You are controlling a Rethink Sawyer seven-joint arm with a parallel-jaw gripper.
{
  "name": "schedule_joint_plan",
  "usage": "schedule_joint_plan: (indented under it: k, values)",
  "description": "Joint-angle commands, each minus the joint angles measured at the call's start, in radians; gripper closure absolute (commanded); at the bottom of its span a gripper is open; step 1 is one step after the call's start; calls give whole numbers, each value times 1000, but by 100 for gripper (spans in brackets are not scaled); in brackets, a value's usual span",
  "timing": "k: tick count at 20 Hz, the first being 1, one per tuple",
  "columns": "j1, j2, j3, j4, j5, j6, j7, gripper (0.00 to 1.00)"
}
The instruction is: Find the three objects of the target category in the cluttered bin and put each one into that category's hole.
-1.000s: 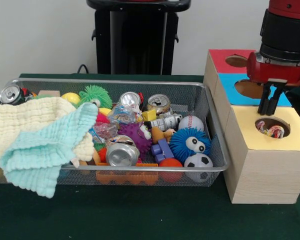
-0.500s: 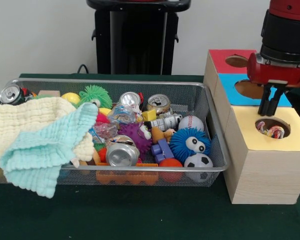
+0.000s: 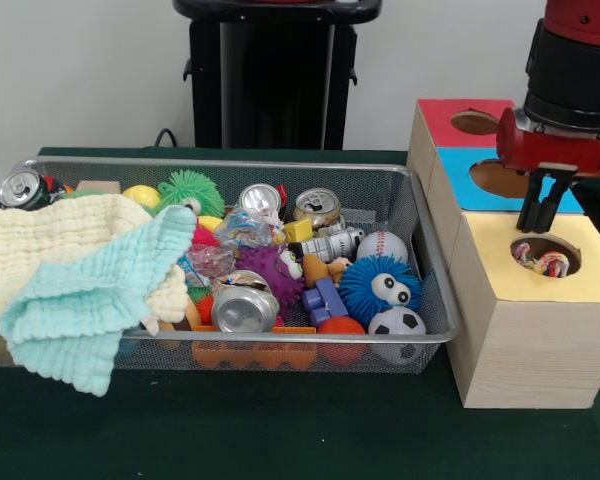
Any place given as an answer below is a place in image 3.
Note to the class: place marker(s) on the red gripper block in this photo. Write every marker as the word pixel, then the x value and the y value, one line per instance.
pixel 555 152

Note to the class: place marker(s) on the red white patterned cloth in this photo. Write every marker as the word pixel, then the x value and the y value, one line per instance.
pixel 550 262

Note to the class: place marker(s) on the mint waffle cloth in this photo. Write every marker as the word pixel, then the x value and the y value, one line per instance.
pixel 80 300

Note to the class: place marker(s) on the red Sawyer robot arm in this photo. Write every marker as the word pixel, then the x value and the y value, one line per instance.
pixel 575 65

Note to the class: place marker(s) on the wooden box with three holes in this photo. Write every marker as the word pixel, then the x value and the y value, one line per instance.
pixel 530 340

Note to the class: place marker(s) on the clear mesh bin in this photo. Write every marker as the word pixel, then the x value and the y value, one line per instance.
pixel 155 357

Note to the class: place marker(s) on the small baseball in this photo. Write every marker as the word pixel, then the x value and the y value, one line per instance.
pixel 382 246

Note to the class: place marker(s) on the small soccer ball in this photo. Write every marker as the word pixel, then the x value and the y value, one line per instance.
pixel 397 320

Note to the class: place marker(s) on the blue spiky toy with eyes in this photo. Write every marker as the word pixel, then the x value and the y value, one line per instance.
pixel 360 287

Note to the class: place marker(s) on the orange ball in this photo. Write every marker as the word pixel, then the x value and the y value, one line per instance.
pixel 341 326

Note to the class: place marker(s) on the purple spiky ball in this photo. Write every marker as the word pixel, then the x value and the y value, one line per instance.
pixel 265 270

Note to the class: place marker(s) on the crushed silver can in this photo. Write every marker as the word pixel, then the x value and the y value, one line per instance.
pixel 242 310

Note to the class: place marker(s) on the dark green table cloth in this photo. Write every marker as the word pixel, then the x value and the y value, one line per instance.
pixel 280 430

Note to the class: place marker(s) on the green spiky ball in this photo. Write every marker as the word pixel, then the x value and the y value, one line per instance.
pixel 190 186

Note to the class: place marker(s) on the cream waffle cloth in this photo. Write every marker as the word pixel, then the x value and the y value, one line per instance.
pixel 20 240

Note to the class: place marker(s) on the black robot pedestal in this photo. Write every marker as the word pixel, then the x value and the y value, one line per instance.
pixel 260 100

